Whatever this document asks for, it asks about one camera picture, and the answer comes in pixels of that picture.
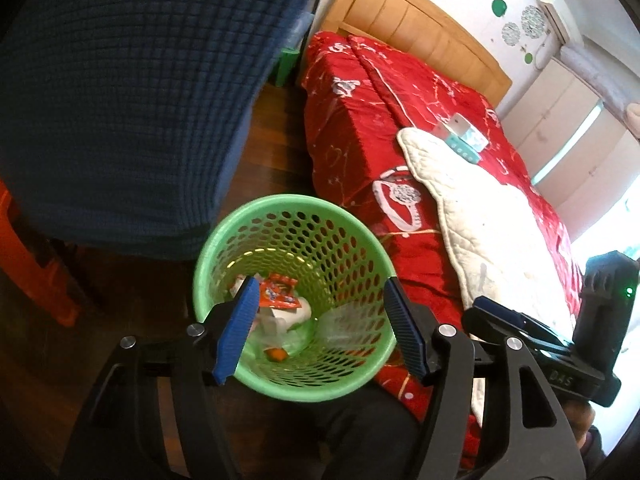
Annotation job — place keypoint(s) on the orange snack wrapper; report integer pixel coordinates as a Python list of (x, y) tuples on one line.
[(280, 290)]

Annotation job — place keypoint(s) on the large grey patterned sticker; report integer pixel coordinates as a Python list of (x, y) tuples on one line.
[(533, 21)]

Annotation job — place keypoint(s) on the small orange scrap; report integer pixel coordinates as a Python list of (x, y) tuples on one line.
[(276, 355)]

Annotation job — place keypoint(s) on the white air conditioner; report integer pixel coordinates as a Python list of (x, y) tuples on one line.
[(557, 10)]

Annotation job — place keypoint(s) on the white teal tissue pack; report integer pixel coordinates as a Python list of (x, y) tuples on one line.
[(457, 125)]

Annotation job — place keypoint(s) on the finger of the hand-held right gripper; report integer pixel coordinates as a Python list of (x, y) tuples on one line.
[(530, 327), (482, 325)]

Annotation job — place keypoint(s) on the person's right hand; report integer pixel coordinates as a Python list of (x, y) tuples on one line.
[(582, 420)]

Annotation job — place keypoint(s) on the grey folded quilt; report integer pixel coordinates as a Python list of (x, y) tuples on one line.
[(600, 72)]

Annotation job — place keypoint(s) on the beige folded quilt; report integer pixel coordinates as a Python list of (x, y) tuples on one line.
[(634, 119)]

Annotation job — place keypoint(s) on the orange plastic stool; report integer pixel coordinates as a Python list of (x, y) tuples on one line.
[(30, 260)]

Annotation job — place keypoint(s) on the clear plastic packaging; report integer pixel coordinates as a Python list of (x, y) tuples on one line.
[(350, 325)]

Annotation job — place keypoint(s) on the wooden headboard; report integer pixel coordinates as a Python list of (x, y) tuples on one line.
[(400, 15)]

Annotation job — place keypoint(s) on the blue cushioned chair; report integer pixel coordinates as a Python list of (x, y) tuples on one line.
[(125, 85)]

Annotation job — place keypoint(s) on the green perforated plastic basket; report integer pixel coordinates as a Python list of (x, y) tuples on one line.
[(300, 220)]

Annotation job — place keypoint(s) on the small grey patterned sticker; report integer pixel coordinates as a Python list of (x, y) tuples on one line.
[(510, 34)]

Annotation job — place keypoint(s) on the white paper cup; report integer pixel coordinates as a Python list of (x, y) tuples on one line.
[(295, 317)]

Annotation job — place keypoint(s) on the green plastic stool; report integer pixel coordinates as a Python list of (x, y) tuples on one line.
[(285, 65)]

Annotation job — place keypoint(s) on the large green round sticker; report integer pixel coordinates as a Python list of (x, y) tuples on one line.
[(499, 6)]

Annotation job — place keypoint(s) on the white quilted mat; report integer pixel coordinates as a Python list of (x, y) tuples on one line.
[(490, 220)]

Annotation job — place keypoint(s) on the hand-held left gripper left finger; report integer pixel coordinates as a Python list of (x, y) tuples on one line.
[(235, 331)]

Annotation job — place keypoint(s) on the red printed bedspread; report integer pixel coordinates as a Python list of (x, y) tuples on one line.
[(360, 125)]

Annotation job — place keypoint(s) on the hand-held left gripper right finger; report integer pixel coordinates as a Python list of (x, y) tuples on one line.
[(405, 331)]

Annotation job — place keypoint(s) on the white wardrobe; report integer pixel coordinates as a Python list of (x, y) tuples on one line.
[(560, 125)]

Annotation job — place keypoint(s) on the person's right forearm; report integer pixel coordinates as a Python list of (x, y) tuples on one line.
[(596, 452)]

